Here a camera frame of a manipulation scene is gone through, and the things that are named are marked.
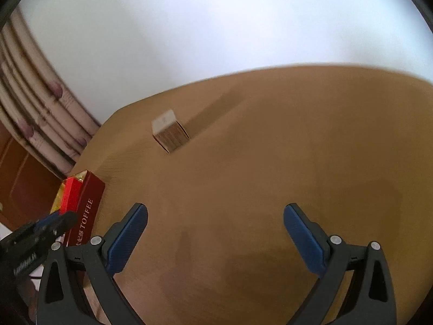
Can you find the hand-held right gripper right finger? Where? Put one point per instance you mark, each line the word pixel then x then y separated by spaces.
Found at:
pixel 304 240

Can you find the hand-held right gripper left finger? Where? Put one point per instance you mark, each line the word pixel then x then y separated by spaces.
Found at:
pixel 128 237

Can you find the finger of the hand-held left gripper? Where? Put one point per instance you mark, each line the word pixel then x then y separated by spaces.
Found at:
pixel 59 221

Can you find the bright red box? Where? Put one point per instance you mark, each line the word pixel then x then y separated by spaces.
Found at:
pixel 72 194

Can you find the gold tin box red outside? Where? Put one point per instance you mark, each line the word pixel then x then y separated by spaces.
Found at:
pixel 88 206

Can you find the yellow striped small box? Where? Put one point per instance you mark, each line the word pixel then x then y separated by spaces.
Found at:
pixel 171 132

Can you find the brown wooden door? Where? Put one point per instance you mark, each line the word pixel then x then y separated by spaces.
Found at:
pixel 23 182

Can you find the tan tablecloth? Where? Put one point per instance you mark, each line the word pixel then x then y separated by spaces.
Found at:
pixel 270 149

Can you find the beige patterned curtain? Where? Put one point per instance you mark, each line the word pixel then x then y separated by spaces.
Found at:
pixel 37 108

